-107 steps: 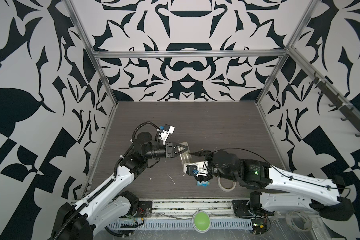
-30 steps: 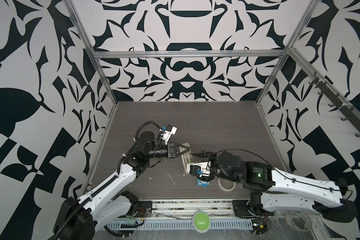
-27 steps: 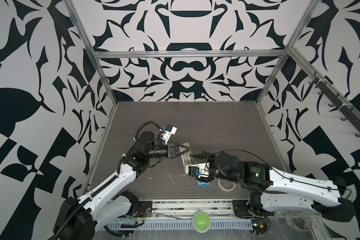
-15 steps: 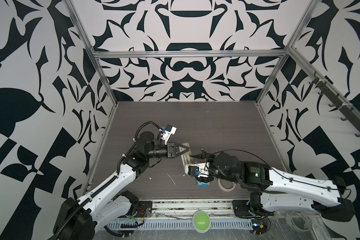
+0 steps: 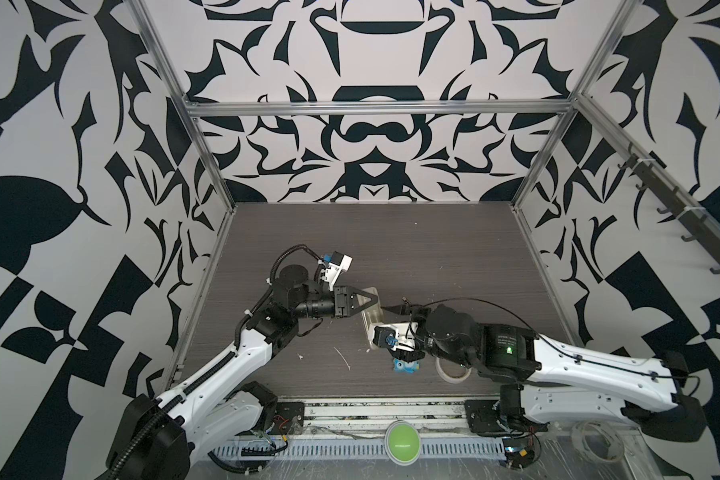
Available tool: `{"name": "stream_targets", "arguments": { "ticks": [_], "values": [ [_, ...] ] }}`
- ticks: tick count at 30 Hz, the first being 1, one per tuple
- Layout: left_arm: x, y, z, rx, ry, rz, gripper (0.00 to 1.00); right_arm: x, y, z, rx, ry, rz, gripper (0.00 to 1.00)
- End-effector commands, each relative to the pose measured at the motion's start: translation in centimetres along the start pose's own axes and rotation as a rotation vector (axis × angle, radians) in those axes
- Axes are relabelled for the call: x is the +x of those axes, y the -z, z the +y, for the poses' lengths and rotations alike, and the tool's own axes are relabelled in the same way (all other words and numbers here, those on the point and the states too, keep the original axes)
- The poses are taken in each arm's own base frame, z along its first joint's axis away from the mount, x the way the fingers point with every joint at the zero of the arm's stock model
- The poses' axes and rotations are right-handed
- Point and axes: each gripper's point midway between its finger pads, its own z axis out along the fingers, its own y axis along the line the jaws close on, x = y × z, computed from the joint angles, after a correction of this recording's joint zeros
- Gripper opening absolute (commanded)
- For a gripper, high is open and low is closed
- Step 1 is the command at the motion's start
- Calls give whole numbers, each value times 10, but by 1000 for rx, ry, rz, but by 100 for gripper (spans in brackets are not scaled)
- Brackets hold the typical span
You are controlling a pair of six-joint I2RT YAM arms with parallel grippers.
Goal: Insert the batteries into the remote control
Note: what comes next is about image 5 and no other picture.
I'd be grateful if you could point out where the white remote control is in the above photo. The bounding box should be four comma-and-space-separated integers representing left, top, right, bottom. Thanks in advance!
362, 299, 388, 349

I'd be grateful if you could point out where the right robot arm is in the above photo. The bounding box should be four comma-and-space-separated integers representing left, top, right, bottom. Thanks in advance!
366, 304, 707, 443

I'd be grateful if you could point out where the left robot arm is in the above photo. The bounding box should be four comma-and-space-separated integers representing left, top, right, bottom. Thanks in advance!
102, 265, 379, 479

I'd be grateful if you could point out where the blue owl figure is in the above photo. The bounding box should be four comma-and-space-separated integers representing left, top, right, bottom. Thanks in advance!
393, 359, 420, 374

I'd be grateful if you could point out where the green push button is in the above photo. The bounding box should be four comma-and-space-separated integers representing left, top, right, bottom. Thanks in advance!
384, 420, 422, 466

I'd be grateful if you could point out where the small circuit board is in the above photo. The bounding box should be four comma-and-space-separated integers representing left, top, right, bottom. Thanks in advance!
501, 436, 540, 471

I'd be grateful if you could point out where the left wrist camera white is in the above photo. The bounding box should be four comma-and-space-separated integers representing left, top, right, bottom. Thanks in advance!
320, 251, 352, 291

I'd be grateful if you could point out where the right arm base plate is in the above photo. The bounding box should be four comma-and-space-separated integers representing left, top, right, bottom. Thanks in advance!
464, 399, 548, 438

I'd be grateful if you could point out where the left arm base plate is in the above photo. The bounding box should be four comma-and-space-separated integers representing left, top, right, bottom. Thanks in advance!
250, 401, 305, 436

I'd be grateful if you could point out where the slotted cable duct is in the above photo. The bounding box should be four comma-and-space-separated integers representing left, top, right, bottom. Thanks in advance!
214, 437, 506, 461

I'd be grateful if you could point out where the aluminium frame rail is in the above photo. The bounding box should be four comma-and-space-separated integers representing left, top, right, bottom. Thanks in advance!
185, 99, 571, 118

